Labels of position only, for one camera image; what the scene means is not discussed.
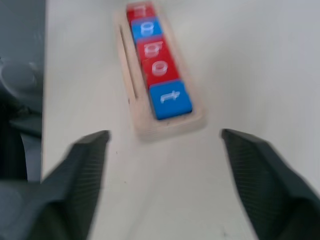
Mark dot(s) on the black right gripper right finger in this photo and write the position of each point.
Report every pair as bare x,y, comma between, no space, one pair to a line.
275,190

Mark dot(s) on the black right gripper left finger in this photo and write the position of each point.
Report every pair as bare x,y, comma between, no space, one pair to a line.
60,195

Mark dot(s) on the red letter b block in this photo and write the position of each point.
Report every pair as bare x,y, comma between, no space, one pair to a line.
153,50

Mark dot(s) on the wooden letter tray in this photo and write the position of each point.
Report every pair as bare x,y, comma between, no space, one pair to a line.
190,125

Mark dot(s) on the blue letter t block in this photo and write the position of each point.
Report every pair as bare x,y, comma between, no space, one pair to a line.
171,98

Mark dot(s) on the red letter o block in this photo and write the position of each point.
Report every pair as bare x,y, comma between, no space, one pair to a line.
161,70

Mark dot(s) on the blue letter o block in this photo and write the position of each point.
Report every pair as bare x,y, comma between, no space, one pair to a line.
147,28

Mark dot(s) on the red letter r block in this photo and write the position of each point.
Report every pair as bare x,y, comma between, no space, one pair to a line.
142,11

